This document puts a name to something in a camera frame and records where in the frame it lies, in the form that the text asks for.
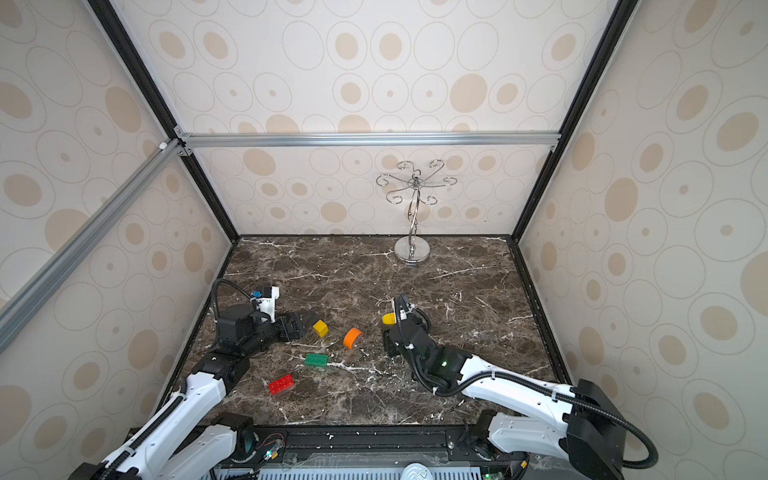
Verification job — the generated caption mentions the green long lego front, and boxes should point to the green long lego front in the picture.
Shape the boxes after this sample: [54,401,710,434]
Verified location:
[304,354,328,368]

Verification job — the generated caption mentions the yellow square lego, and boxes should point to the yellow square lego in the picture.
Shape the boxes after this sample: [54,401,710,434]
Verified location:
[382,312,397,325]
[313,320,329,338]

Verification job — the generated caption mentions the chrome hook stand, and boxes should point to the chrome hook stand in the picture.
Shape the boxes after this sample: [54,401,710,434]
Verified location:
[375,159,458,267]

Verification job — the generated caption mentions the left slanted aluminium rail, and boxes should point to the left slanted aluminium rail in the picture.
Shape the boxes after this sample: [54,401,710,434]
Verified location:
[1,139,181,350]

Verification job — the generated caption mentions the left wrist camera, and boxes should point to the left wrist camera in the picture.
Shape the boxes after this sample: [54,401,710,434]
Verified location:
[250,286,280,323]

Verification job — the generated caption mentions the red long lego left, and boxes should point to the red long lego left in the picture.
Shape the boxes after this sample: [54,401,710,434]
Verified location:
[268,374,295,396]

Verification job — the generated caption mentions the orange round lego piece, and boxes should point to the orange round lego piece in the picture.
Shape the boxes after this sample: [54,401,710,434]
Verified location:
[343,327,363,350]

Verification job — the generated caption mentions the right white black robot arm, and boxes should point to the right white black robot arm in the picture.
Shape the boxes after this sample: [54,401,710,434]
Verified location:
[382,304,659,479]

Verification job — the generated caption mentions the yellow square lego back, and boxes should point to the yellow square lego back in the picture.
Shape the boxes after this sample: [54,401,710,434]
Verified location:
[382,312,397,325]

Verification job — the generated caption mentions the horizontal aluminium rail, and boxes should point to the horizontal aluminium rail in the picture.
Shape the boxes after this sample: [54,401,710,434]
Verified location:
[181,131,560,148]

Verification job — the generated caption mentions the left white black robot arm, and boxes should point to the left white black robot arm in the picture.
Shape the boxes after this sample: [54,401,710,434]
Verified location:
[70,299,319,479]

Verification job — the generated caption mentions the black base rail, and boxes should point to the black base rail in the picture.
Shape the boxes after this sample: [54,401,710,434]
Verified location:
[128,424,625,480]

